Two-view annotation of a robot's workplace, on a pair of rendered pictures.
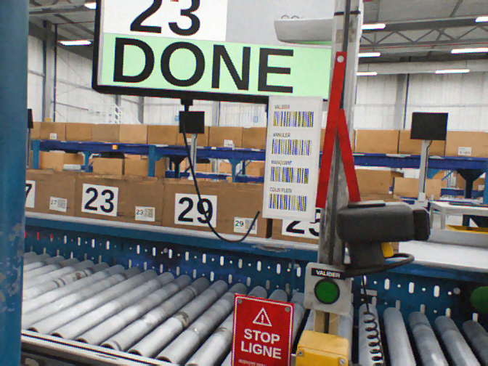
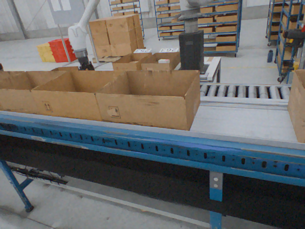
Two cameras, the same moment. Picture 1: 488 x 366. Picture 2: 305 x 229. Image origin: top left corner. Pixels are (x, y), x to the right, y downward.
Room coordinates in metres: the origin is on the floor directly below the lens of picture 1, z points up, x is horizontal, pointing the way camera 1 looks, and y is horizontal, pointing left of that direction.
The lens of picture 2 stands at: (1.94, -0.94, 1.37)
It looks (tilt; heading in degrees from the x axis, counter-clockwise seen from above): 28 degrees down; 188
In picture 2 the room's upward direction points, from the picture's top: 8 degrees counter-clockwise
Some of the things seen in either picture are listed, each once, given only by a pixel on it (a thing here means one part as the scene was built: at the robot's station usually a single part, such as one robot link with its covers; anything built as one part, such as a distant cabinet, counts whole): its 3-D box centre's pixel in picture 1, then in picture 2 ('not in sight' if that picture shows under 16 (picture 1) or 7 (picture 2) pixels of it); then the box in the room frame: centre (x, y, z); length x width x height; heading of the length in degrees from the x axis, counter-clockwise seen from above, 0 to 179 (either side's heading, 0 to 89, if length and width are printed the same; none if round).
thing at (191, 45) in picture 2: not in sight; (192, 51); (0.07, -0.78, 0.91); 0.26 x 0.26 x 0.33; 72
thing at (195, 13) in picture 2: not in sight; (188, 13); (0.06, -0.80, 1.22); 0.22 x 0.18 x 0.06; 83
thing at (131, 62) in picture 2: not in sight; (133, 62); (-0.22, -1.37, 0.80); 0.38 x 0.28 x 0.10; 160
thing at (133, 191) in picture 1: (139, 198); not in sight; (1.53, 0.43, 0.96); 0.39 x 0.29 x 0.17; 72
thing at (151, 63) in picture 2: not in sight; (162, 62); (-0.10, -1.07, 0.80); 0.38 x 0.28 x 0.10; 163
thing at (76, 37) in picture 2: not in sight; (76, 37); (0.42, -1.62, 1.19); 0.13 x 0.11 x 0.16; 24
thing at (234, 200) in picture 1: (226, 206); not in sight; (1.41, 0.06, 0.96); 0.39 x 0.29 x 0.17; 72
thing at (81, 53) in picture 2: not in sight; (81, 52); (0.44, -1.61, 1.09); 0.09 x 0.09 x 0.06
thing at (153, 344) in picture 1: (188, 315); not in sight; (0.96, 0.13, 0.72); 0.52 x 0.05 x 0.05; 163
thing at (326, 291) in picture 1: (327, 290); not in sight; (0.55, -0.13, 0.95); 0.03 x 0.02 x 0.03; 73
